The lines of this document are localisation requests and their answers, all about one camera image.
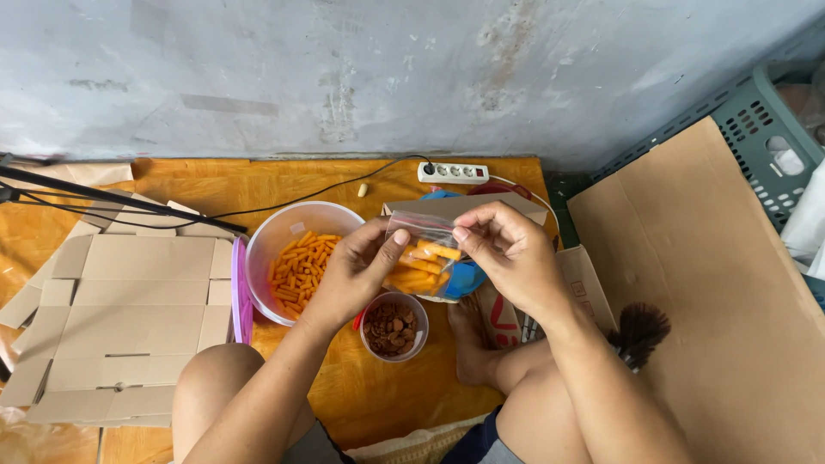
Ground person's left hand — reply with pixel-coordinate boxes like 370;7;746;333
303;218;411;331

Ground person's right hand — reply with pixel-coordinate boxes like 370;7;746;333
451;201;574;330

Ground clear zip plastic bag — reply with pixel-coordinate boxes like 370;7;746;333
385;211;464;299

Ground heap of orange snack sticks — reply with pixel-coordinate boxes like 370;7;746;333
267;231;342;318

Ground blue plastic container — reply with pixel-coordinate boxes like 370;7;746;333
420;189;489;301

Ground cardboard box with red print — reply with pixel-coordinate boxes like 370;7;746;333
474;245;618;352

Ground brown snack pieces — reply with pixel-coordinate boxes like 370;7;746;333
363;303;420;357

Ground small portion orange snack sticks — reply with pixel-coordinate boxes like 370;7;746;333
387;240;462;296

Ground large clear plastic bowl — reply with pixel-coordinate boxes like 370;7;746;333
245;201;366;327

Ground small clear plastic tub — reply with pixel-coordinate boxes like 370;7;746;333
359;292;430;363

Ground person's right leg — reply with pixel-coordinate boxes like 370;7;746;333
446;295;581;464

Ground person's leg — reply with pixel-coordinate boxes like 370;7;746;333
446;295;581;464
171;343;317;464

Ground purple plastic lid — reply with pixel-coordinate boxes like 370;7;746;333
230;236;255;346

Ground white power strip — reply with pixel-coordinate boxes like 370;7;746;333
417;162;491;185

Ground orange wood pattern floor mat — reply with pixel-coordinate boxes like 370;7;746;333
0;156;562;464

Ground dark bristle brush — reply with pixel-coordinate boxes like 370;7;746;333
606;302;672;375

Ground person's left leg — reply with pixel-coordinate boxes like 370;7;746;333
171;343;317;464

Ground beige woven mat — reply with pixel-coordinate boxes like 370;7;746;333
345;414;491;464

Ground person's grey navy shorts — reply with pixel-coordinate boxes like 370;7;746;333
280;406;526;464

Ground large brown cardboard sheet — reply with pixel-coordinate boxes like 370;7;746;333
567;116;825;464

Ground stack of flat cardboard boxes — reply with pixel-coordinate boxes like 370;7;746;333
0;188;236;429

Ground black tripod leg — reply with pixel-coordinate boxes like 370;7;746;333
0;164;249;235

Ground grey plastic basket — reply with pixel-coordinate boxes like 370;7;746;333
590;29;825;233

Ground brown paper sheet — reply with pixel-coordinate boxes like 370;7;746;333
0;161;135;189

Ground white plastic bag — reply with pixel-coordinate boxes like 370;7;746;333
780;158;825;281

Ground clear crumpled plastic bag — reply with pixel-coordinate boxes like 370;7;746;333
0;406;101;464

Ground white cable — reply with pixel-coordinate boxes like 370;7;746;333
488;174;560;252

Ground black cable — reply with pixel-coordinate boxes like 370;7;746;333
0;155;436;231

